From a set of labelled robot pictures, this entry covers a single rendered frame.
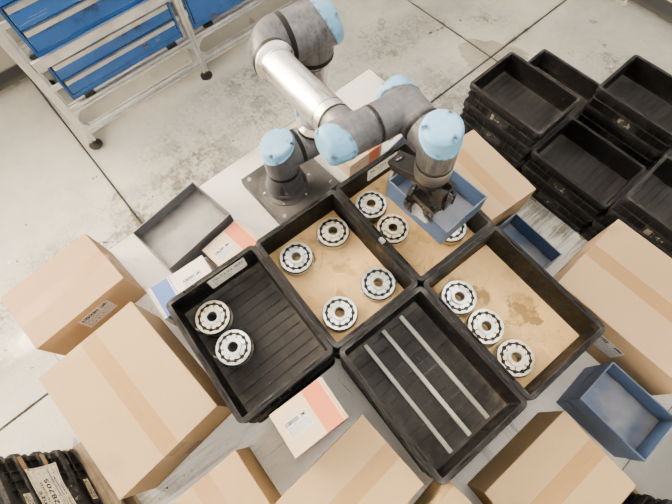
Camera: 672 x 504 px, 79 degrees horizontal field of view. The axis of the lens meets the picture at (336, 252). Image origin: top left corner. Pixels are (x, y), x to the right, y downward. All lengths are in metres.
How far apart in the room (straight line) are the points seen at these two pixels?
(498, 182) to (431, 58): 1.75
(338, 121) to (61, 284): 1.05
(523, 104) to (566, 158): 0.33
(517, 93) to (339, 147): 1.63
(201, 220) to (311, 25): 0.78
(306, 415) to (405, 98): 0.77
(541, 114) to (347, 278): 1.34
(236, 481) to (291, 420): 0.21
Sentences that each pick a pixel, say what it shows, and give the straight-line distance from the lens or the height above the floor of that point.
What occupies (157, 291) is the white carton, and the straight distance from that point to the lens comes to 1.42.
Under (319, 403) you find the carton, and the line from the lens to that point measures 1.09.
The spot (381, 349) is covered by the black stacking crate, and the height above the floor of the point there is 0.83.
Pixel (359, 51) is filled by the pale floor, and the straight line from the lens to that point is 3.09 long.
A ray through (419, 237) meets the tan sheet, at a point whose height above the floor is 0.83.
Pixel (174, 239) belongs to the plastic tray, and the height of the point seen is 0.75.
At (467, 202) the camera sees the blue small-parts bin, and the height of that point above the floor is 1.07.
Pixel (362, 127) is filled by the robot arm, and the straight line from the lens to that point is 0.74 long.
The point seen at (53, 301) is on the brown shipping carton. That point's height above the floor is 0.86.
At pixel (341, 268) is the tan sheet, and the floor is 0.83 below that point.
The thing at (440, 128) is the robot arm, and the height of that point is 1.47.
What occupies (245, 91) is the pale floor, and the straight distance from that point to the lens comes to 2.91.
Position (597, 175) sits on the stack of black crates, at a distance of 2.28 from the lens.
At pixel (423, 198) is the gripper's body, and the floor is 1.25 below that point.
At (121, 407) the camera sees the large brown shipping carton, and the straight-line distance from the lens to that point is 1.26.
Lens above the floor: 2.02
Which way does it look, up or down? 67 degrees down
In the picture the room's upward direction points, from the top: 4 degrees counter-clockwise
